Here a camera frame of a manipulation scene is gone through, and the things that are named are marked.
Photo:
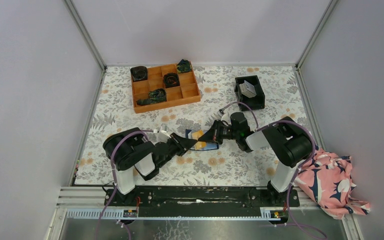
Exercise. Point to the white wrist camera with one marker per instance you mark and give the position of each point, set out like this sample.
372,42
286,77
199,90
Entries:
163,134
224,116

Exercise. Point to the black rolled belt centre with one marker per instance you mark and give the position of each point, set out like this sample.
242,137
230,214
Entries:
171,80

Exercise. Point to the orange wooden compartment tray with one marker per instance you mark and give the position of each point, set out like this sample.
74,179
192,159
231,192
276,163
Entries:
188,92

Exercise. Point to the black rolled belt top-left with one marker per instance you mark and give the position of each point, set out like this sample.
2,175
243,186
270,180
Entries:
139,73

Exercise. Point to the pink patterned cloth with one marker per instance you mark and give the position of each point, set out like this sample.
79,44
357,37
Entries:
327,180

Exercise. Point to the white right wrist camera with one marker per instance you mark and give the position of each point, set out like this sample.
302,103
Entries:
224,116

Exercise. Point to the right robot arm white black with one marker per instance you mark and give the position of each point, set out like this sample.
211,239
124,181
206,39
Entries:
290,142

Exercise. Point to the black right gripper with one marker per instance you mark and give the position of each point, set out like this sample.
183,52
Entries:
213,135

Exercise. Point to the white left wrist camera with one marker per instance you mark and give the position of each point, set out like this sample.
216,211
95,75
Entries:
163,134

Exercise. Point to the stack of cards in bin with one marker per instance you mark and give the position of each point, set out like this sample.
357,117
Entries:
247,89

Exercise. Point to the black plastic card bin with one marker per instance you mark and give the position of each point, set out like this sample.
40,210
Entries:
256,103

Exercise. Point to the green rolled belt top-right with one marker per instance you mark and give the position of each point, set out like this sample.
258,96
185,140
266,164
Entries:
184,66

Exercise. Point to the green rolled belt front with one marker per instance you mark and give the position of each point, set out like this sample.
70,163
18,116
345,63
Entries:
154,97

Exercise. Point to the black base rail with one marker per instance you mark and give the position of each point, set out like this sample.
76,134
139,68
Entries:
201,201

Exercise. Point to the floral table mat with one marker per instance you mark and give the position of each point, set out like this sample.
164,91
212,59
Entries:
226,166

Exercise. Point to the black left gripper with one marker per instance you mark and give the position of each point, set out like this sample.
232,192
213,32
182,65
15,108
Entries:
182,144

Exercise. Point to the blue leather card holder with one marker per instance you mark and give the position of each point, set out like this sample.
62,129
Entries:
200,145

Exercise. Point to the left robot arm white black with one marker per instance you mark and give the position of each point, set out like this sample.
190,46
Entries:
145,151

